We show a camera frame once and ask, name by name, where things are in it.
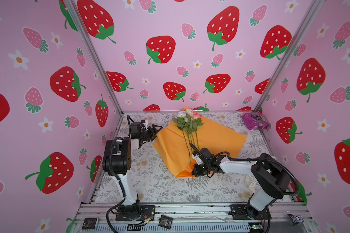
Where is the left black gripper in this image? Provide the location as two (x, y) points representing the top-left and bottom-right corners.
(138, 125), (161, 143)

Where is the orange wrapping paper sheet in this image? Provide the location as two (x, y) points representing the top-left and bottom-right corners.
(153, 107), (247, 178)

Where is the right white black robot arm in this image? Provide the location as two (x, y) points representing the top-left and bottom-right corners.
(192, 148), (300, 220)

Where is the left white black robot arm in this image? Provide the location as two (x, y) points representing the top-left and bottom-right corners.
(102, 120), (163, 214)

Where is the white ribbon strip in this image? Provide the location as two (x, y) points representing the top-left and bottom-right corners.
(244, 175), (258, 194)

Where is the purple snack packet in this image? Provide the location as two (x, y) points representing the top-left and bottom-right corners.
(242, 113), (270, 131)

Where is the black tag middle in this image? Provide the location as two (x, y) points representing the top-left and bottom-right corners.
(158, 215), (173, 230)

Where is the black tag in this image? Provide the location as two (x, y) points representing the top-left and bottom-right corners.
(158, 215), (173, 230)
(82, 218), (99, 230)

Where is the black tag left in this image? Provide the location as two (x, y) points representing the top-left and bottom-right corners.
(82, 218), (99, 230)

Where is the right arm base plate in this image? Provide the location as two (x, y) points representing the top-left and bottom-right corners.
(228, 204), (272, 220)

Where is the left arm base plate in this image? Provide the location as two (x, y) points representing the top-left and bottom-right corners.
(115, 205), (156, 221)

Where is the aluminium front rail frame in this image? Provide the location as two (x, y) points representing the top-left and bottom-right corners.
(70, 203), (320, 233)

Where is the left aluminium corner post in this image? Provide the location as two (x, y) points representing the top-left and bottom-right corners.
(65, 0), (123, 116)

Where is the aluminium corner post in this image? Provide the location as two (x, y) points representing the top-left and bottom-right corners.
(253, 0), (324, 112)
(65, 0), (123, 116)

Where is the right aluminium corner post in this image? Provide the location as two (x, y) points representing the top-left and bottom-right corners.
(253, 0), (324, 112)

